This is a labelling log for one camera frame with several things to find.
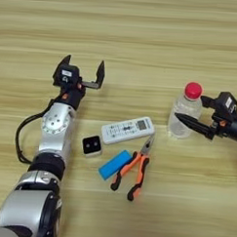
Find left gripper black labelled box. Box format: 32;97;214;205
53;63;82;89

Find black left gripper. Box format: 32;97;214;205
57;54;106;113

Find white remote control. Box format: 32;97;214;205
99;114;157;147

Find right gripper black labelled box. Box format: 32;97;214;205
214;91;237;123

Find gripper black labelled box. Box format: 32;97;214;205
214;91;237;123
53;63;82;89

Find clear bottle with red cap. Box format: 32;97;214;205
167;81;204;140

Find blue rectangular block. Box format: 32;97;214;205
98;148;134;182

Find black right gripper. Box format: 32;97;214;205
174;94;237;144

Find orange and black pliers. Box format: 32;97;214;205
109;132;157;203

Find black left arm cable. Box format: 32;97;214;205
13;98;56;166

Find small black square box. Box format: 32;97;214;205
81;135;104;159

